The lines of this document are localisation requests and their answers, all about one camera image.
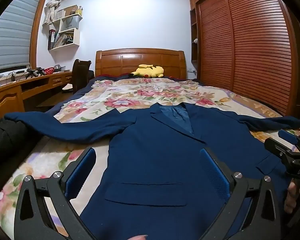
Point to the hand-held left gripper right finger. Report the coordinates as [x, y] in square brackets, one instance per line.
[215, 173]

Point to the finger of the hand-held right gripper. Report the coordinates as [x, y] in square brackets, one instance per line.
[288, 136]
[276, 146]

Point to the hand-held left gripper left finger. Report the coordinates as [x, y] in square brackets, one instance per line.
[80, 171]

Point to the navy blue suit jacket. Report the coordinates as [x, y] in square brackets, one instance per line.
[165, 160]

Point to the person's right hand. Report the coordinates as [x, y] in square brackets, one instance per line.
[291, 197]

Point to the black cloth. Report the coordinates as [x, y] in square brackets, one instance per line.
[5, 145]

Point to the floral plush blanket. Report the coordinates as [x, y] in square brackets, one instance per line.
[130, 97]

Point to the dark office chair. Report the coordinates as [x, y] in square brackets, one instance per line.
[80, 72]

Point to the wooden desk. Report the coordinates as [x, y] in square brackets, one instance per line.
[7, 100]

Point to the wooden louvered wardrobe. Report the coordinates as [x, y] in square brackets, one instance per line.
[245, 42]

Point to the red basket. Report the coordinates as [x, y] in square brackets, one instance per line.
[48, 71]

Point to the black device on desk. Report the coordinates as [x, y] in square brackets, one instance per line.
[35, 72]

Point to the yellow plush toy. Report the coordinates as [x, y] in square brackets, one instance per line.
[148, 71]

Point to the wooden bed headboard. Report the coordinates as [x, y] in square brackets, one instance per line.
[140, 57]

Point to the row of books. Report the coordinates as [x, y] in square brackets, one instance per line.
[58, 38]

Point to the white paper bag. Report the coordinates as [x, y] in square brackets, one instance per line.
[70, 23]

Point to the grey window blind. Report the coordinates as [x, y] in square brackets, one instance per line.
[12, 32]

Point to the dried flower bouquet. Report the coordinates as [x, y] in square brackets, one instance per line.
[53, 5]

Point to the white wall shelf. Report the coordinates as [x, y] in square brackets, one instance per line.
[72, 40]

